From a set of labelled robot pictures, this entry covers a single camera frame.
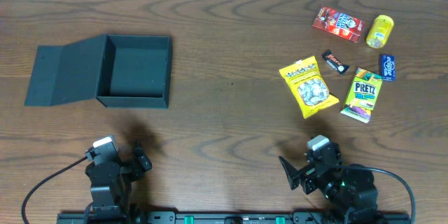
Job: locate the blue Eclipse mint tin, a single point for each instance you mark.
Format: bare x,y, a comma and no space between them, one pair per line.
388,67

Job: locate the black Mars chocolate bar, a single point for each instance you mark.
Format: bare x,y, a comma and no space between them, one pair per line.
334,62

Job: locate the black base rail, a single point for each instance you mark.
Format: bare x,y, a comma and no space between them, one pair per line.
169,217

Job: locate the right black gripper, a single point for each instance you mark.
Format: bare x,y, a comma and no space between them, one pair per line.
306,173

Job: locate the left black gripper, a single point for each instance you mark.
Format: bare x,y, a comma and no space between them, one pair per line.
127,169

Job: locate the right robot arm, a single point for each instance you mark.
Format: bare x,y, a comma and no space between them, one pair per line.
350,189

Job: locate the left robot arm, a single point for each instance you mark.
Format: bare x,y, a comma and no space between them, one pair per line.
111,184

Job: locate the yellow plastic canister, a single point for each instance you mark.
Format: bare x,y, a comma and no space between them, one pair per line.
380,31

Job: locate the black gift box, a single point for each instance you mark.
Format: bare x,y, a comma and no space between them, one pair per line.
119,71

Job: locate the green Pretz snack box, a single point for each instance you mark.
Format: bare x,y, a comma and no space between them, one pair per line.
362,95

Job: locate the red Hello Panda box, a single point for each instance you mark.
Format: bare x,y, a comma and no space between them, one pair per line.
338,23

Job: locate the yellow candy bag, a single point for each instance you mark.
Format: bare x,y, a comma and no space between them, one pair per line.
311,92

